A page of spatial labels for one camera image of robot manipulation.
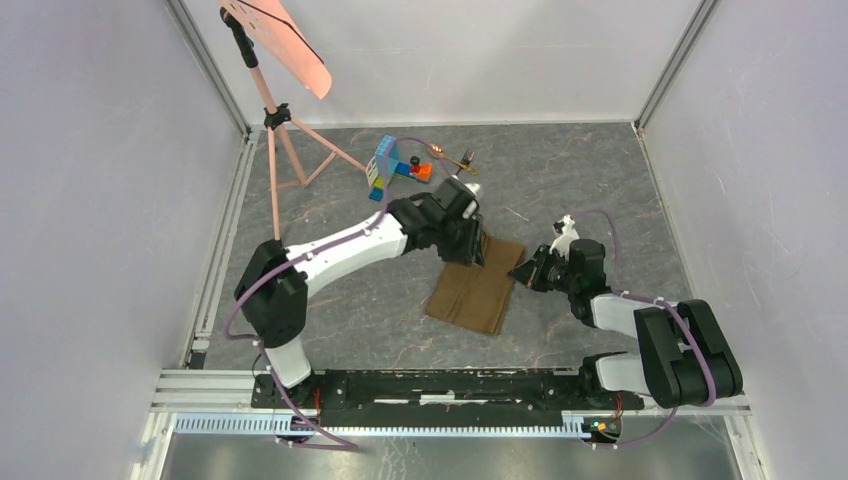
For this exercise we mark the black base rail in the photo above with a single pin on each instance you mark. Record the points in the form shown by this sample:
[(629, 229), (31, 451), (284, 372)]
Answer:
[(454, 398)]

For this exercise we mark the brown cloth napkin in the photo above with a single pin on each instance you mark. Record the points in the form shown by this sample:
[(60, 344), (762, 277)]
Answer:
[(477, 298)]

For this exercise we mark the black fork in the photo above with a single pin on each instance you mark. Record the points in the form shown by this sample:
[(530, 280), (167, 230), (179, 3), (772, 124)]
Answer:
[(465, 163)]

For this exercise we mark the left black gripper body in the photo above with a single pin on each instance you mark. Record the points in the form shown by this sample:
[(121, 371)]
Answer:
[(456, 246)]

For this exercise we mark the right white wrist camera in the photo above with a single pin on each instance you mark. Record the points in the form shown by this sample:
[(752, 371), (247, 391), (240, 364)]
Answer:
[(564, 234)]

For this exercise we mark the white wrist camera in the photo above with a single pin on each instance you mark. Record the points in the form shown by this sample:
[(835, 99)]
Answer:
[(472, 207), (564, 234)]

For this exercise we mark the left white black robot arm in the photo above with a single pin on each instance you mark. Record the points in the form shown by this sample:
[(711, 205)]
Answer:
[(276, 286)]

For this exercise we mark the gold spoon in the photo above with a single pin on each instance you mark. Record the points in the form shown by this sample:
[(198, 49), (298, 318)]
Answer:
[(437, 152)]

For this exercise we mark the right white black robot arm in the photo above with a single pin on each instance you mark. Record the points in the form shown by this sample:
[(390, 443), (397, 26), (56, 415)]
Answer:
[(683, 357)]

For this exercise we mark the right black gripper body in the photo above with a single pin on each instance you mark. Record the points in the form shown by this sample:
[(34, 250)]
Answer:
[(555, 274)]

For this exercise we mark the white slotted cable duct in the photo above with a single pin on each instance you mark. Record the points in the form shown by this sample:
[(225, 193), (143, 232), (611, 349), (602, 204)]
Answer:
[(290, 426)]

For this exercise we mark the colourful toy block structure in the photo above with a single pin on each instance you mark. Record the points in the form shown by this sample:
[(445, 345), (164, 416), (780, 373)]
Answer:
[(386, 164)]

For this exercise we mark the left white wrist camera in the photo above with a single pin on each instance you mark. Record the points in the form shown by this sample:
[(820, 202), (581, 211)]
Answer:
[(472, 207)]

